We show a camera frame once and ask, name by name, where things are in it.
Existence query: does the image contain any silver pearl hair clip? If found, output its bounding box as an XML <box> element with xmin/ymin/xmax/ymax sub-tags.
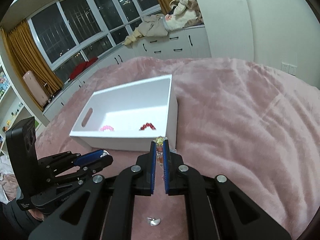
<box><xmin>147</xmin><ymin>217</ymin><xmax>161</xmax><ymax>226</ymax></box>

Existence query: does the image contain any red bead bracelet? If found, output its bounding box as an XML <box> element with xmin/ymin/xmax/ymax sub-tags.
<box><xmin>139</xmin><ymin>122</ymin><xmax>157</xmax><ymax>132</ymax></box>

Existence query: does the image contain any multicolour bead bracelet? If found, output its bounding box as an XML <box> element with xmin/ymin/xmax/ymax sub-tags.
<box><xmin>155</xmin><ymin>136</ymin><xmax>166</xmax><ymax>181</ymax></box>

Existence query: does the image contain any white storage box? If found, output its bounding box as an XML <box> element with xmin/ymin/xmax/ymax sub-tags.
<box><xmin>69</xmin><ymin>75</ymin><xmax>178</xmax><ymax>152</ymax></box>

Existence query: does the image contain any pink upright case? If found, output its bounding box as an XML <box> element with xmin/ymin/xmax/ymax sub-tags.
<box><xmin>23</xmin><ymin>70</ymin><xmax>49</xmax><ymax>107</ymax></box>

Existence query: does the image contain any white bookshelf with toys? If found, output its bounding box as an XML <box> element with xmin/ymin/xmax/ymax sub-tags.
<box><xmin>0</xmin><ymin>59</ymin><xmax>35</xmax><ymax>155</ymax></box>

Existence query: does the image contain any red cushion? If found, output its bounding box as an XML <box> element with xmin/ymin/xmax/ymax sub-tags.
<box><xmin>69</xmin><ymin>57</ymin><xmax>98</xmax><ymax>81</ymax></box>

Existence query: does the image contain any pink plush blanket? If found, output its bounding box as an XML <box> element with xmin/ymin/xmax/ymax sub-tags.
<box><xmin>36</xmin><ymin>57</ymin><xmax>319</xmax><ymax>239</ymax></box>

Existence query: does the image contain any large window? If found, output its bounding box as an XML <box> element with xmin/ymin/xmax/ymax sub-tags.
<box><xmin>28</xmin><ymin>0</ymin><xmax>161</xmax><ymax>83</ymax></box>

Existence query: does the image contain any mustard yellow curtain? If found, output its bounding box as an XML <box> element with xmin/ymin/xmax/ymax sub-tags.
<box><xmin>1</xmin><ymin>20</ymin><xmax>63</xmax><ymax>111</ymax></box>

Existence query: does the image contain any white drawer cabinet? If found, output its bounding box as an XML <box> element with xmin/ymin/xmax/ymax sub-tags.
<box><xmin>43</xmin><ymin>25</ymin><xmax>211</xmax><ymax>121</ymax></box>

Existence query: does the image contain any pile of clothes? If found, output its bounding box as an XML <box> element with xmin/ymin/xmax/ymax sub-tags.
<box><xmin>121</xmin><ymin>0</ymin><xmax>205</xmax><ymax>47</ymax></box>

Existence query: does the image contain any white wardrobe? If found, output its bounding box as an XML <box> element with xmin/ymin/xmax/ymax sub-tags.
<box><xmin>197</xmin><ymin>0</ymin><xmax>319</xmax><ymax>87</ymax></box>

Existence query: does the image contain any black camera box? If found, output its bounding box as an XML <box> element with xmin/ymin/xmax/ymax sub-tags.
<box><xmin>5</xmin><ymin>116</ymin><xmax>39</xmax><ymax>197</ymax></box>

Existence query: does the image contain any wall power socket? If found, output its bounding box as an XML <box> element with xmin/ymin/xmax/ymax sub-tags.
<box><xmin>281</xmin><ymin>63</ymin><xmax>297</xmax><ymax>76</ymax></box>

